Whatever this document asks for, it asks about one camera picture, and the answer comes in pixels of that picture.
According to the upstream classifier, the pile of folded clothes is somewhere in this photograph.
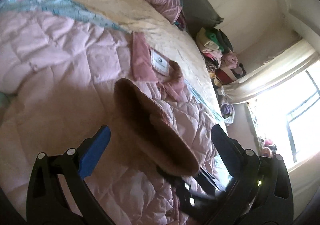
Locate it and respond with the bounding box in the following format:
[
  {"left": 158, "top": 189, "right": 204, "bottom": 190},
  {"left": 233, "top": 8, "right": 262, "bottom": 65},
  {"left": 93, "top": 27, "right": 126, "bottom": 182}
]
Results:
[{"left": 196, "top": 28, "right": 246, "bottom": 90}]

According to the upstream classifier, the Hello Kitty blue blanket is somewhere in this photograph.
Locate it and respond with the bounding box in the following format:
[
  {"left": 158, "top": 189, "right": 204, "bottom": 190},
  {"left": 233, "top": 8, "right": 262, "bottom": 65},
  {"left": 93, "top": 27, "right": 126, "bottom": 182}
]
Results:
[{"left": 1, "top": 0, "right": 125, "bottom": 31}]

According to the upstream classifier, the cream bed sheet mattress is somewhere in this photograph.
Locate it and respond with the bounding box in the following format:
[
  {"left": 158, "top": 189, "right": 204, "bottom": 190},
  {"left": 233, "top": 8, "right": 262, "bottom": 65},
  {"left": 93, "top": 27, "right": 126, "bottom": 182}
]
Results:
[{"left": 74, "top": 0, "right": 226, "bottom": 128}]

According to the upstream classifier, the pink quilted jacket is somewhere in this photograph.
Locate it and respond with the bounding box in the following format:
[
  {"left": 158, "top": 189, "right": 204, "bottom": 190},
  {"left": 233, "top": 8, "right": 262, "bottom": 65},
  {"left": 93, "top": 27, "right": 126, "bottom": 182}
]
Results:
[{"left": 1, "top": 11, "right": 217, "bottom": 224}]

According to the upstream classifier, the cream window curtain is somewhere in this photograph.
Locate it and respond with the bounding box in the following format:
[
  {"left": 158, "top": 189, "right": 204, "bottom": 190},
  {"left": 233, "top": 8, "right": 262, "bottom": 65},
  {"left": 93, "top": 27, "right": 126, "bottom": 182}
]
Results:
[{"left": 222, "top": 39, "right": 319, "bottom": 104}]

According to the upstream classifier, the grey bed headboard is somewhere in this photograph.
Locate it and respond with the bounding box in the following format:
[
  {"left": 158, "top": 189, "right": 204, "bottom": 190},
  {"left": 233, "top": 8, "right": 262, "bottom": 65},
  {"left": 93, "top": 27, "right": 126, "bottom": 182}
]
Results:
[{"left": 182, "top": 0, "right": 223, "bottom": 39}]

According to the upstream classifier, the purple cloth in plastic bag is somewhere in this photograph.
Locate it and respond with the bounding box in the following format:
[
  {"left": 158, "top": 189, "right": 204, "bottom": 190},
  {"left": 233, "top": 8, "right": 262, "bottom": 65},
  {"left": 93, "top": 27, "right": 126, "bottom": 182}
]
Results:
[{"left": 218, "top": 95, "right": 235, "bottom": 126}]

